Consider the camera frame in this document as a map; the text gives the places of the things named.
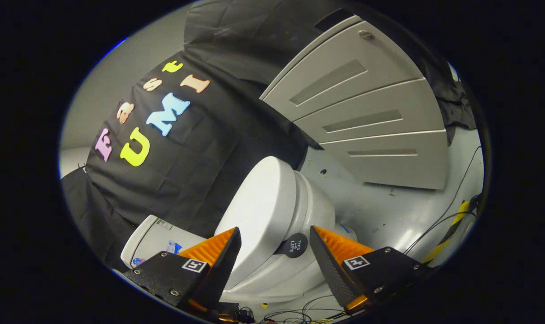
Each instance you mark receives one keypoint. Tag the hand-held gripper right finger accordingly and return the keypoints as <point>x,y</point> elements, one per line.
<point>328,270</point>

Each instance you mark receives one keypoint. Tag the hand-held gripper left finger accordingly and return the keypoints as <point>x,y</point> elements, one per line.
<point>223,270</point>

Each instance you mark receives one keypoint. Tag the white toilet lid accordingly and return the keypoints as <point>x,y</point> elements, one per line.
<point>259,202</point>

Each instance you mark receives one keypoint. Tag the white ceramic toilet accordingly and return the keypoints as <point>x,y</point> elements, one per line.
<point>319,211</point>

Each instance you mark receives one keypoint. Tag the black backdrop cloth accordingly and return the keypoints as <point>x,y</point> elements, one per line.
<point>187,171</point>

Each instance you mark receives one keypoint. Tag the yellow black hazard tape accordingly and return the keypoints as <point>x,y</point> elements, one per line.
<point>452,222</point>

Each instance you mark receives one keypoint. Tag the white drawer cabinet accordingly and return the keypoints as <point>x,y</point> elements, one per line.
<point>380,94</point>

